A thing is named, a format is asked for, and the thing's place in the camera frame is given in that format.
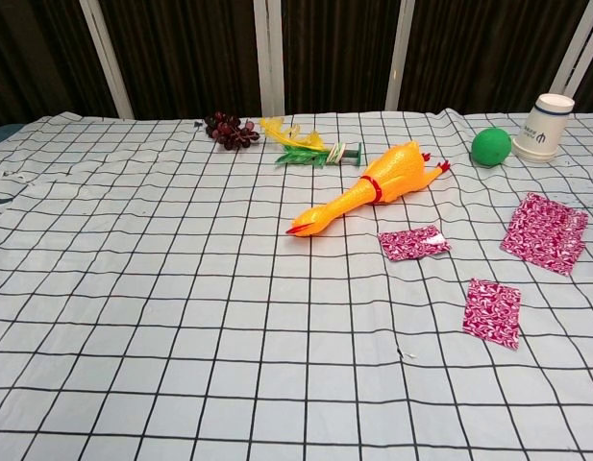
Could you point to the red white patterned cloth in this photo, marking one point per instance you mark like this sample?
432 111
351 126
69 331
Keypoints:
541 233
492 312
406 244

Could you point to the yellow green feather toy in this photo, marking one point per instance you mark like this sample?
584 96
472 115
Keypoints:
301 154

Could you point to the orange rubber chicken toy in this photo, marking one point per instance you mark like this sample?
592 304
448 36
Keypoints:
392 168

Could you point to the dark red plastic grapes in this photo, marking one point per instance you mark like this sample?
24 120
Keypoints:
229 130

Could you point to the grey black checked tablecloth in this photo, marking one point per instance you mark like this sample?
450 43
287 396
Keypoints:
180 312

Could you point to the dark ribbed curtain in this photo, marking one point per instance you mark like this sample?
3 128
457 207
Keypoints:
190 53

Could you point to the green ball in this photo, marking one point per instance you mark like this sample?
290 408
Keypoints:
490 146

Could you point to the white paper cup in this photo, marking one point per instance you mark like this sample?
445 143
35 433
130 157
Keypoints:
541 129

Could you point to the white double frame post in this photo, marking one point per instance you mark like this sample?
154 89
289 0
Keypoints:
268 57

